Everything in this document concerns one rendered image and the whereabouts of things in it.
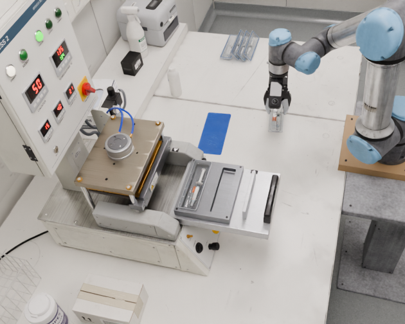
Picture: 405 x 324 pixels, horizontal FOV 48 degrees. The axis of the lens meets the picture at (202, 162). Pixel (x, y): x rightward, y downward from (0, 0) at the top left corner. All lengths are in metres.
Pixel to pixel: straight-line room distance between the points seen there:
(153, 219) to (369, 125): 0.70
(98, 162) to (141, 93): 0.73
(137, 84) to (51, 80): 0.86
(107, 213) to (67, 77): 0.40
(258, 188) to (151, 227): 0.34
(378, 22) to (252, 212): 0.60
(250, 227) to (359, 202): 0.49
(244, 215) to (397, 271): 1.24
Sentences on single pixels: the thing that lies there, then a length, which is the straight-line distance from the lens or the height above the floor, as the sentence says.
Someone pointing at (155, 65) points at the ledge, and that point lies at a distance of 2.15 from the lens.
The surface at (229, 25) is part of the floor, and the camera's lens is 3.80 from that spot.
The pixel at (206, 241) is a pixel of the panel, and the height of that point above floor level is 0.81.
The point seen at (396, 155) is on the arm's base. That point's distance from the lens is 1.71.
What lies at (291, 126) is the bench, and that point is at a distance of 1.86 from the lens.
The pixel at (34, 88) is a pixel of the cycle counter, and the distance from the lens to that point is 1.18.
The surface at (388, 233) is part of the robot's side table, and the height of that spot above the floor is 0.35.
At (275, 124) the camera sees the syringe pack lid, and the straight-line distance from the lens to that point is 1.79.
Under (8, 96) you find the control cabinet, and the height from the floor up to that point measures 1.44.
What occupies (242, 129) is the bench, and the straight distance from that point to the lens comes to 1.85.
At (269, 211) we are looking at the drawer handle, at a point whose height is 1.01.
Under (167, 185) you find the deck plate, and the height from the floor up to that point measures 0.93.
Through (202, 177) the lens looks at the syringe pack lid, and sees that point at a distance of 1.37.
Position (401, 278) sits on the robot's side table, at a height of 0.01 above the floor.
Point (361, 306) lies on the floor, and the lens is 2.30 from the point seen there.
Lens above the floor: 2.07
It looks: 49 degrees down
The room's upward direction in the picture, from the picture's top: 9 degrees counter-clockwise
